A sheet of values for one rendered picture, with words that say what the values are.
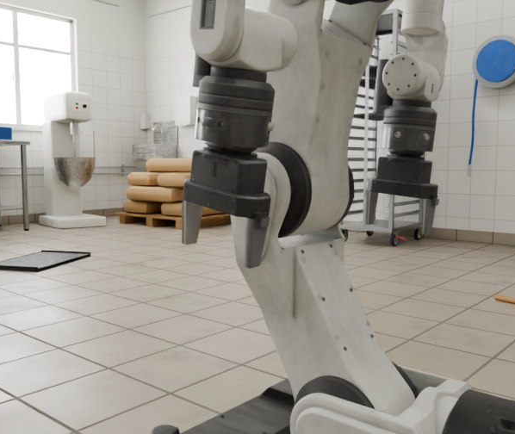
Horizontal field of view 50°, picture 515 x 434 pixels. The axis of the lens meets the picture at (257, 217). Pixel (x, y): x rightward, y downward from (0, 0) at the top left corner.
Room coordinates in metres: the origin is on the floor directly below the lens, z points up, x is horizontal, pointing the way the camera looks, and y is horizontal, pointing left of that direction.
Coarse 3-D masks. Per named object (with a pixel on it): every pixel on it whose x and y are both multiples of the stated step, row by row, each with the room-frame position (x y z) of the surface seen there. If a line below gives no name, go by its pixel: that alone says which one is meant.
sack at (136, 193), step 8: (128, 192) 5.98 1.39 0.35; (136, 192) 5.90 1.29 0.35; (144, 192) 5.84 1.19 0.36; (152, 192) 5.76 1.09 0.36; (160, 192) 5.69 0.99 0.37; (168, 192) 5.63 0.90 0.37; (176, 192) 5.66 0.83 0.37; (136, 200) 5.98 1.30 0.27; (144, 200) 5.88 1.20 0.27; (152, 200) 5.78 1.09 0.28; (160, 200) 5.71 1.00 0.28; (168, 200) 5.64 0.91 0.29; (176, 200) 5.67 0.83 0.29
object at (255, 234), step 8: (248, 224) 0.63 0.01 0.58; (256, 224) 0.63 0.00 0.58; (264, 224) 0.63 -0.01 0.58; (248, 232) 0.63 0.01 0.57; (256, 232) 0.64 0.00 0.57; (264, 232) 0.65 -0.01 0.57; (248, 240) 0.63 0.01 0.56; (256, 240) 0.64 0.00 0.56; (264, 240) 0.65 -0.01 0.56; (248, 248) 0.63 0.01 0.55; (256, 248) 0.64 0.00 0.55; (248, 256) 0.64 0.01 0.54; (256, 256) 0.64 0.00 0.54; (248, 264) 0.64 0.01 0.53; (256, 264) 0.65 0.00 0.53
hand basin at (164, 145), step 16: (192, 96) 6.75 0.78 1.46; (176, 112) 6.89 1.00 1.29; (192, 112) 6.75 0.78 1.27; (144, 128) 7.39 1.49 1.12; (160, 128) 7.24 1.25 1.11; (176, 128) 7.04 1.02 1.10; (144, 144) 6.96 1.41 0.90; (160, 144) 6.84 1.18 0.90; (176, 144) 7.04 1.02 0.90; (144, 160) 7.01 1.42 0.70
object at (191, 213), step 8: (184, 208) 0.70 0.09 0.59; (192, 208) 0.70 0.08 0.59; (200, 208) 0.72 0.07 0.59; (184, 216) 0.70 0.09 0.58; (192, 216) 0.71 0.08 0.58; (200, 216) 0.72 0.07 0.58; (184, 224) 0.70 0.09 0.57; (192, 224) 0.71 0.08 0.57; (200, 224) 0.72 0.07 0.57; (184, 232) 0.70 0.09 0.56; (192, 232) 0.71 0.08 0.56; (184, 240) 0.71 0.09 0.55; (192, 240) 0.71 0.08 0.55
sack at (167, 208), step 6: (162, 204) 5.79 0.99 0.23; (168, 204) 5.73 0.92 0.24; (174, 204) 5.68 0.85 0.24; (180, 204) 5.64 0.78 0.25; (162, 210) 5.77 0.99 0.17; (168, 210) 5.71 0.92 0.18; (174, 210) 5.66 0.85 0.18; (180, 210) 5.61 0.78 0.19; (204, 210) 5.75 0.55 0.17; (210, 210) 5.83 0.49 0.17; (216, 210) 5.91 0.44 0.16; (180, 216) 5.67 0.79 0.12
